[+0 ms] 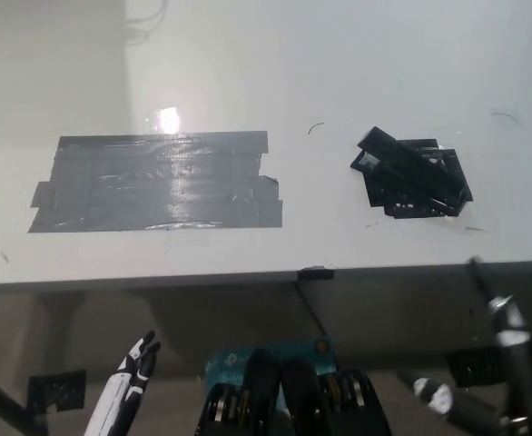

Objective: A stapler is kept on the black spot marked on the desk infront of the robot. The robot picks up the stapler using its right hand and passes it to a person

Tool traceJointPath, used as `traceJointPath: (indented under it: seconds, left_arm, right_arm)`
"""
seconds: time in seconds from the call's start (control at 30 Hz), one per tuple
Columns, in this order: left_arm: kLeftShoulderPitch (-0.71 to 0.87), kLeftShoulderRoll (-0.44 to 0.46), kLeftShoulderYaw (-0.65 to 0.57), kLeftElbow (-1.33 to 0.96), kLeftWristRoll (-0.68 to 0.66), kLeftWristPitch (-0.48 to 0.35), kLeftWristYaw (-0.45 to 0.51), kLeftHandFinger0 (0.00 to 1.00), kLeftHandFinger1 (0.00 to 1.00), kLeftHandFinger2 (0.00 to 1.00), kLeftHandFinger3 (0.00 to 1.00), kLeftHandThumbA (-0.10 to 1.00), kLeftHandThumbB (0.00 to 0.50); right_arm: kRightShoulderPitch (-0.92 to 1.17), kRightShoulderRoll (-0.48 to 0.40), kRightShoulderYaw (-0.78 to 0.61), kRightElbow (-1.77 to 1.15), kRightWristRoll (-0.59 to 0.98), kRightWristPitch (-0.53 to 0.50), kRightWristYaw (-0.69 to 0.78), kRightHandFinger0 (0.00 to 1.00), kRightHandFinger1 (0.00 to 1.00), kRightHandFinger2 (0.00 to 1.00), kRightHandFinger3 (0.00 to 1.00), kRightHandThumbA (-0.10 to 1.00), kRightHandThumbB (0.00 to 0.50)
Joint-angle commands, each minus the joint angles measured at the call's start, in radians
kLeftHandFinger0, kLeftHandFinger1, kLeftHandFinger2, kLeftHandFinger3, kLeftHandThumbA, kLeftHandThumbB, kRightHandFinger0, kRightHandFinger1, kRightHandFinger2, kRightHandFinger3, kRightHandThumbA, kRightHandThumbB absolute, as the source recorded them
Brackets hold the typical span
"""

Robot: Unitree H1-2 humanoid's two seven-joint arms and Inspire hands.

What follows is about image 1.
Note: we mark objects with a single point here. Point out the black tape square spot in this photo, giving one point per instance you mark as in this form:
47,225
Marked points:
400,206

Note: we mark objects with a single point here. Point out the black teal robot torso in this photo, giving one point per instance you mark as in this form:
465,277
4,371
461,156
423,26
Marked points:
298,395

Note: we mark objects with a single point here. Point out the large grey duct tape patch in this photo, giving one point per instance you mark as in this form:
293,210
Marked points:
157,181

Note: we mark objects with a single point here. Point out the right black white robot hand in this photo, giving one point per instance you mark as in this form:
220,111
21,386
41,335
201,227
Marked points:
520,386

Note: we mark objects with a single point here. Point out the black rectangular box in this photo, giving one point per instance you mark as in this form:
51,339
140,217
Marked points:
402,161

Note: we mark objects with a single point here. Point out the dark table leg bar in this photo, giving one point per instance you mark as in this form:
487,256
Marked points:
7,404

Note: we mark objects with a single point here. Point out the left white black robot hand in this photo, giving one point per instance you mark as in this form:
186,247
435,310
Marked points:
118,390

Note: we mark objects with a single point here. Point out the black tape floor mark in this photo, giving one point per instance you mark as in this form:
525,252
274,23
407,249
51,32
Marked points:
472,368
57,390

